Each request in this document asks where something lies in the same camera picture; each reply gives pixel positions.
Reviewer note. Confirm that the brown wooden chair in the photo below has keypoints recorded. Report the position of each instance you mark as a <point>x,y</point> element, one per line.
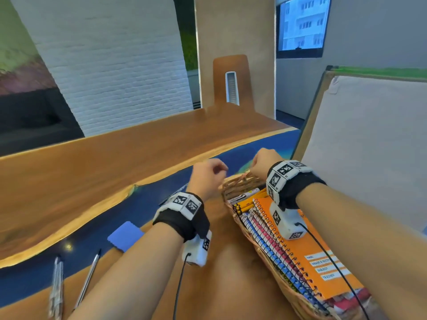
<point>220,83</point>

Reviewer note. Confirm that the window with building view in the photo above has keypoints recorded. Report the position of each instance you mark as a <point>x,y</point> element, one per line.
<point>300,26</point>

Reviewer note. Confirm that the black right wrist marker band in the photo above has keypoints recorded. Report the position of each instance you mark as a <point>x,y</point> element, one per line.
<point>300,189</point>

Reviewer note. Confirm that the black left wrist marker band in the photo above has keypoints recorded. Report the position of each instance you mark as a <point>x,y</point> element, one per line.
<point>176,226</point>

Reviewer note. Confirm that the blue spiral notebook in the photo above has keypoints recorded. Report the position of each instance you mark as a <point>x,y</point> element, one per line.
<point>267,249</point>

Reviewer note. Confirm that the dark sofa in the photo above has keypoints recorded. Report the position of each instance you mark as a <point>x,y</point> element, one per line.
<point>33,123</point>

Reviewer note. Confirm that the green foliage wall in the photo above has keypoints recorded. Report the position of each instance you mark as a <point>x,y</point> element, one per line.
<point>190,53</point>

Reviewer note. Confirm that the orange spiral notebook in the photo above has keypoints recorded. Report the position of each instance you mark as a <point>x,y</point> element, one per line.
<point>293,249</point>

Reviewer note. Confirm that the blue eraser block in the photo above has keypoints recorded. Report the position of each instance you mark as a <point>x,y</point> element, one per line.
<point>125,236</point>

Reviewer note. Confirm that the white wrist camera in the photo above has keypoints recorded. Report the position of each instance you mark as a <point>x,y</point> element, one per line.
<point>287,223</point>
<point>196,253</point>

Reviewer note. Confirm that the person's right forearm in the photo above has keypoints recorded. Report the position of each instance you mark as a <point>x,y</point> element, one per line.
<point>367,249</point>

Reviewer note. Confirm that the black white markers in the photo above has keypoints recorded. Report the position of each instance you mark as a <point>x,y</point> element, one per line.
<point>243,195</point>

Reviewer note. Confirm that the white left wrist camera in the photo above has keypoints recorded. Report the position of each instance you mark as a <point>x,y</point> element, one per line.
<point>196,253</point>

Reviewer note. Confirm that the person's left forearm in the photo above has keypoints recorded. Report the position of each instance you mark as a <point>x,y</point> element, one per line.
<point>126,279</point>

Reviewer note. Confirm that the large abstract wall painting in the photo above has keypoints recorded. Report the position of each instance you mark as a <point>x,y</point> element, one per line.
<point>16,56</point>

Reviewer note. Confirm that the pink spiral notebook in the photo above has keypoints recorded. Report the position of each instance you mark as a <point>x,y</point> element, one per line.
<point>347,301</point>

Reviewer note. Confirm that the person's right hand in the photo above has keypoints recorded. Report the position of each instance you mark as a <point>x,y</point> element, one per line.
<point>265,161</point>

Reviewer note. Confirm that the brown metal-framed board panel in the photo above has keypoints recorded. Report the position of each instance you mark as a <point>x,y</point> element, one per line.
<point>233,29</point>

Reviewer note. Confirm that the woven wicker basket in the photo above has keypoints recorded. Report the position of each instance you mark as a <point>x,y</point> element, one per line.
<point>240,183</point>

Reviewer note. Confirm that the wooden table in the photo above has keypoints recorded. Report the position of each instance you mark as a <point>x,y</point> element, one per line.
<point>100,163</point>

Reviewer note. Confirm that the white paper sheet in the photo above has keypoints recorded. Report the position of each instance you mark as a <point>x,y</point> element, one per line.
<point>367,146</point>

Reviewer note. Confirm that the bunch of yellow pencils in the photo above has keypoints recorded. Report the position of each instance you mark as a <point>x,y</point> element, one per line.
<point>247,204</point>

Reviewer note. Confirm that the black wrist marker band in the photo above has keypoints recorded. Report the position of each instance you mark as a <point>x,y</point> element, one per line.
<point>176,226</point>
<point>300,189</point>

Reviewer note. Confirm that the grey clear pen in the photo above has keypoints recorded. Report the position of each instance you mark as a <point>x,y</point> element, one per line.
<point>173,195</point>

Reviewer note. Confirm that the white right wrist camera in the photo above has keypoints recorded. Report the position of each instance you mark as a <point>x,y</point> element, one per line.
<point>287,223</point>

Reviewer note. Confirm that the person's left hand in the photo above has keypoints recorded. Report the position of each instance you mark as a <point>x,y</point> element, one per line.
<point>207,181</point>

